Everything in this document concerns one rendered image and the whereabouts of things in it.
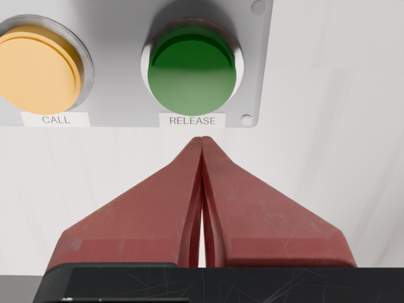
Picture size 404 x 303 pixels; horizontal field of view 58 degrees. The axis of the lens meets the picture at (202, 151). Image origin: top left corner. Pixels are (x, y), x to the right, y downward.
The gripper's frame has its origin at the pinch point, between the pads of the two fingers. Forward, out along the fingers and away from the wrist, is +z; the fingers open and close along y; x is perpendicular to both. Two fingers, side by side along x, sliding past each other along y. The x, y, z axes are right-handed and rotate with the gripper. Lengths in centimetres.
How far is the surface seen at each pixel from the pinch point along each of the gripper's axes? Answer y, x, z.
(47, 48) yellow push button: 6.4, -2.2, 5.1
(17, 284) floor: 97, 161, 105
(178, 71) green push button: 1.0, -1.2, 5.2
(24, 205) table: 17.9, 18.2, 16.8
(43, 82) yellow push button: 7.0, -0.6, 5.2
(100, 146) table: 9.0, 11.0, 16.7
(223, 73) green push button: -0.9, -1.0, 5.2
